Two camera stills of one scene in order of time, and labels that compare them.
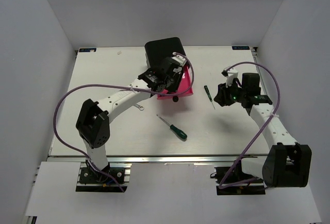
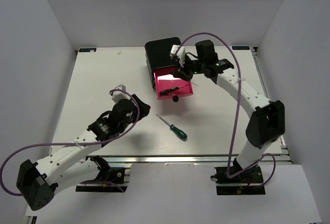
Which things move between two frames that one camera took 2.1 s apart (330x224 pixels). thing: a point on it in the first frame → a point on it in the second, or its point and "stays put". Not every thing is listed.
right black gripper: [221, 98] → [182, 72]
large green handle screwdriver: [179, 133] stays put
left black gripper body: [172, 83] → [127, 123]
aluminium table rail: [153, 159] stays put
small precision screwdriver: [208, 92] → [194, 83]
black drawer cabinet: [157, 51] stays put
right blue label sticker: [240, 48] stays put
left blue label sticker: [87, 50] stays put
